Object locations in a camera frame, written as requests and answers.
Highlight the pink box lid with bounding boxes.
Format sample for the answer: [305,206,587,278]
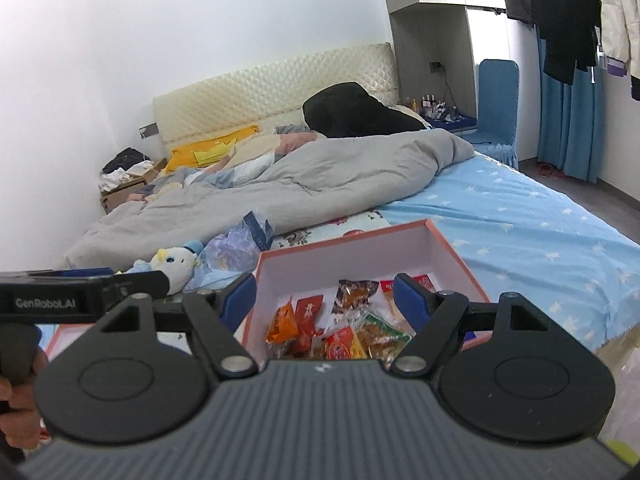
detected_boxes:
[45,322,103,361]

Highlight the white cloth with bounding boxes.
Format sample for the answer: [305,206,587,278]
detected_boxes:
[99,167,133,193]

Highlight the row of cosmetic bottles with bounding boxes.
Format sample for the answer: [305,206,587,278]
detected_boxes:
[412,94,458,121]

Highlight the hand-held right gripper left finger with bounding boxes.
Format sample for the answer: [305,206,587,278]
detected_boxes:
[100,272,258,380]

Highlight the grey blanket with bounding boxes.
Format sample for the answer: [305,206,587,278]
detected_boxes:
[65,128,475,271]

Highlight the white cabinet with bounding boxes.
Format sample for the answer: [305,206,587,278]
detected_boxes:
[377,0,511,131]

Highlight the cream quilted headboard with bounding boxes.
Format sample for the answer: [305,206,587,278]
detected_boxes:
[152,42,398,161]

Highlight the blue chair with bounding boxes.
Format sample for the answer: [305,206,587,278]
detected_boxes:
[462,59,521,168]

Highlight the red peanut snack packet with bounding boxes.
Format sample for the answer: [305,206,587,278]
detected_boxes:
[327,327,364,361]

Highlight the hanging cream jacket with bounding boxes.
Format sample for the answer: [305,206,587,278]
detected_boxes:
[595,0,640,78]

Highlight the black coat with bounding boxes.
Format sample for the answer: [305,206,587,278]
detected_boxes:
[302,81,431,138]

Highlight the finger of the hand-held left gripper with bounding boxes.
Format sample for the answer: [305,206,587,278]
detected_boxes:
[102,271,171,311]

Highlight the white and blue plush toy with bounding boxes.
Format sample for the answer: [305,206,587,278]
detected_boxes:
[122,240,206,296]

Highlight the brown cardboard box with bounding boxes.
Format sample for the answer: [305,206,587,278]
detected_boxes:
[100,157,168,213]

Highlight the blue floral tissue pack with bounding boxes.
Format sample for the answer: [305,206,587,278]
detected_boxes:
[185,210,276,293]

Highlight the hanging dark clothes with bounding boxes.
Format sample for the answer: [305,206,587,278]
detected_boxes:
[502,0,601,86]

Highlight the patchwork quilt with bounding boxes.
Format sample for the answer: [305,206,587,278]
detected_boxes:
[150,130,321,196]

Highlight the blue star bed sheet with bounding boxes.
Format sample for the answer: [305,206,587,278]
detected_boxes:
[375,152,640,356]

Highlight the blue curtain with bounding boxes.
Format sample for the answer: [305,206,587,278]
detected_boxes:
[535,25,608,183]

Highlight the yellow pillow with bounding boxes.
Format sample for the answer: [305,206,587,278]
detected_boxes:
[165,125,261,173]

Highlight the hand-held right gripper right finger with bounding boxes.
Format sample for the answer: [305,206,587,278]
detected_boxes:
[390,272,551,380]

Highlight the black cloth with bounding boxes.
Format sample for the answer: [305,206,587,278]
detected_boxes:
[102,147,153,173]

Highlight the pink cardboard box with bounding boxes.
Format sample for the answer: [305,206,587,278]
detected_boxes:
[240,219,493,361]

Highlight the person's left hand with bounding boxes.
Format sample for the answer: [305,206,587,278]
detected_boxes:
[0,327,51,450]

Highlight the pile of assorted snacks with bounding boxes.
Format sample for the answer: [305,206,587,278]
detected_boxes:
[264,275,436,361]

